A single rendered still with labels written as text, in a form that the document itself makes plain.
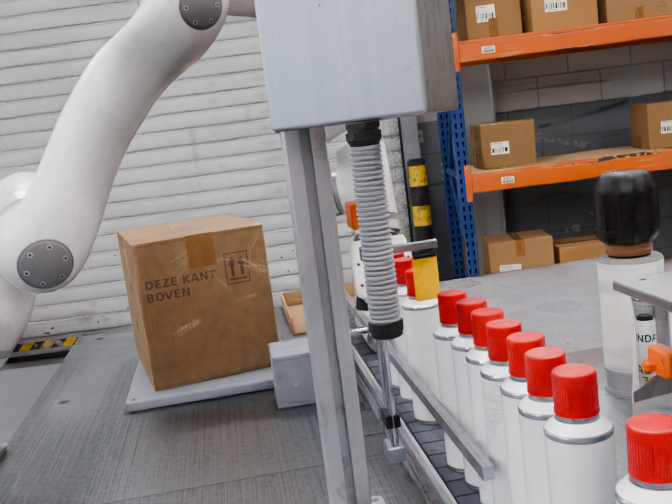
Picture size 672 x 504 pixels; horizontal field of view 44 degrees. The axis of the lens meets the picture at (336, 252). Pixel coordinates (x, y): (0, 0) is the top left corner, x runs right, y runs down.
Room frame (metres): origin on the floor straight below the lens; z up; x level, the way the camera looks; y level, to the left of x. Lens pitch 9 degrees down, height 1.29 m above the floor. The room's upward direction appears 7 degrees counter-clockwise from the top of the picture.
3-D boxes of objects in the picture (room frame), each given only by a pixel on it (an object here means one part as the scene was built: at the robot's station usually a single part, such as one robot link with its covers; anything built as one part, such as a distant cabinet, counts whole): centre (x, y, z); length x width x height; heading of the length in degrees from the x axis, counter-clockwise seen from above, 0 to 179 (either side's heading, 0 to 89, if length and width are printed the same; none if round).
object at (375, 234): (0.79, -0.04, 1.18); 0.04 x 0.04 x 0.21
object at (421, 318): (1.06, -0.10, 0.98); 0.05 x 0.05 x 0.20
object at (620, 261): (1.07, -0.39, 1.03); 0.09 x 0.09 x 0.30
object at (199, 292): (1.61, 0.29, 0.99); 0.30 x 0.24 x 0.27; 18
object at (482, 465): (1.25, -0.05, 0.96); 1.07 x 0.01 x 0.01; 7
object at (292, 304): (1.95, 0.01, 0.85); 0.30 x 0.26 x 0.04; 7
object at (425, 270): (0.96, -0.10, 1.09); 0.03 x 0.01 x 0.06; 97
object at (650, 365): (0.59, -0.23, 1.08); 0.03 x 0.02 x 0.02; 7
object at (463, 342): (0.85, -0.14, 0.98); 0.05 x 0.05 x 0.20
